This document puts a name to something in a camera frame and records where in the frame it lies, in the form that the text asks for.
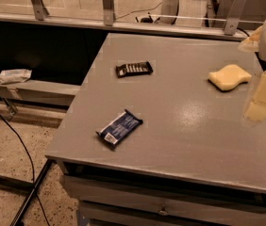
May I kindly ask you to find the yellow sponge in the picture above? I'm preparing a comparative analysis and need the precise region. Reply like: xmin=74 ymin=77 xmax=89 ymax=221
xmin=208 ymin=64 xmax=252 ymax=91

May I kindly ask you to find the black snack bar wrapper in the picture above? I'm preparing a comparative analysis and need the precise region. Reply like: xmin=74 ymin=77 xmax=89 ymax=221
xmin=115 ymin=61 xmax=153 ymax=78

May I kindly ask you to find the blue snack packet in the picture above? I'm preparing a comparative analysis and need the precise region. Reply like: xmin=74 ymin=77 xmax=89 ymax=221
xmin=96 ymin=109 xmax=143 ymax=148

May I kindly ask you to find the grey table drawer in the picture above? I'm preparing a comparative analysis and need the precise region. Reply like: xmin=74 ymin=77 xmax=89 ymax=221
xmin=61 ymin=175 xmax=266 ymax=226

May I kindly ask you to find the grey low bench ledge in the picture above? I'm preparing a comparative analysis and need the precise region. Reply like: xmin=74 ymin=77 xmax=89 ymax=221
xmin=0 ymin=80 xmax=80 ymax=106

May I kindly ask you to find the white crumpled packet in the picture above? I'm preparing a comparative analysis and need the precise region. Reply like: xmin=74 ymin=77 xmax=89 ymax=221
xmin=0 ymin=69 xmax=32 ymax=85

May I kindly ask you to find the black metal stand base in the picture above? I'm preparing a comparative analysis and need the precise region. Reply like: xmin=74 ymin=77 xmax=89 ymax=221
xmin=0 ymin=160 xmax=53 ymax=226

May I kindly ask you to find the grey metal railing frame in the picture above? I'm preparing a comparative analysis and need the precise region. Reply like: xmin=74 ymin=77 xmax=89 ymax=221
xmin=0 ymin=0 xmax=258 ymax=40

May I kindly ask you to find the black floor cable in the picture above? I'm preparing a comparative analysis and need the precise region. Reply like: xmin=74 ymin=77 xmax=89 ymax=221
xmin=0 ymin=105 xmax=52 ymax=226

